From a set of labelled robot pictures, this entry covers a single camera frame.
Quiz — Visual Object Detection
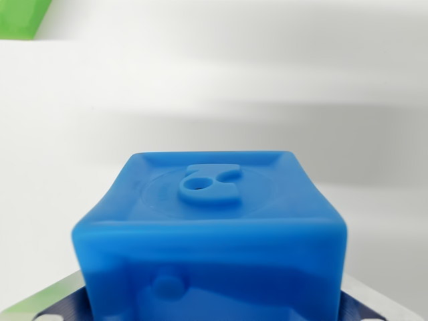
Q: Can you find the gripper left finger with black rubber pad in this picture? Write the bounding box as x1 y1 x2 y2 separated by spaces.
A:
7 270 93 321

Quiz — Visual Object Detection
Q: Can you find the green soft cube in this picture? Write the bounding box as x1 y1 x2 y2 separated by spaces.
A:
0 0 54 41

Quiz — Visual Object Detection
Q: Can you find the gripper right finger with black rubber pad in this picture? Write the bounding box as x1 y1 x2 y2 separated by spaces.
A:
340 276 423 321

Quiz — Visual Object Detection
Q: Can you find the blue soft cube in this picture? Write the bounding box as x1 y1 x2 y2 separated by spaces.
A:
71 150 349 321

